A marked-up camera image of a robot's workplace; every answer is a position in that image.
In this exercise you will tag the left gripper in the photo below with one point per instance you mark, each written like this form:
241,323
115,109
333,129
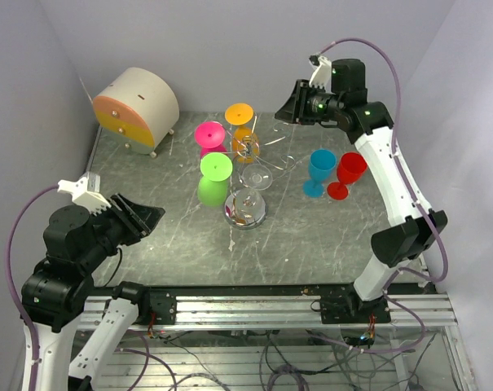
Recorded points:
137,219

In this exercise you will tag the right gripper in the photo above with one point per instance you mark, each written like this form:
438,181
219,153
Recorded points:
296,109

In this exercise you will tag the blue plastic wine glass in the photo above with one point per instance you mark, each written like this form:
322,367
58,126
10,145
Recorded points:
320,167

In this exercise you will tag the green plastic wine glass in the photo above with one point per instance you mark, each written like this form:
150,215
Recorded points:
215,168

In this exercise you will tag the red plastic wine glass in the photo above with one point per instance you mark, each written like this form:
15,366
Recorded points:
350,169

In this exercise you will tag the clear wine glass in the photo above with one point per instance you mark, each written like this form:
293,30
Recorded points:
249,204

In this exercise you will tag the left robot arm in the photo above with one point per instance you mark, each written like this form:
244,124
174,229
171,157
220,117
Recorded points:
54,296

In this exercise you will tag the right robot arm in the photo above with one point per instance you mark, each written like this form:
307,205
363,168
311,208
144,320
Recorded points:
413,222

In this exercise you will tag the orange plastic wine glass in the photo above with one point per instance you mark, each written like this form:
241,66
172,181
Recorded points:
240,122

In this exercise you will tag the pink plastic wine glass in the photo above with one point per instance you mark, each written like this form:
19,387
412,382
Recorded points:
210,136

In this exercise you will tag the chrome wine glass rack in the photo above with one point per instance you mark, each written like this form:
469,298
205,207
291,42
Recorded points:
278,165

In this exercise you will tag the round mini drawer cabinet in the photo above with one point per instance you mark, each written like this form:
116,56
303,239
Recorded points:
138,109

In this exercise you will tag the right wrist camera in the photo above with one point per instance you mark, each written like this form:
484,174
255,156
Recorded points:
322,71

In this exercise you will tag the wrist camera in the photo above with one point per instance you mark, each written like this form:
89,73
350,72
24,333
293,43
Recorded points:
85,193
322,71

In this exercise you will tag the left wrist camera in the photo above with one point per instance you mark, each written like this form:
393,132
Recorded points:
85,193

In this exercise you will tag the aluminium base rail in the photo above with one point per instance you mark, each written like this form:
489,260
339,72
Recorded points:
298,311

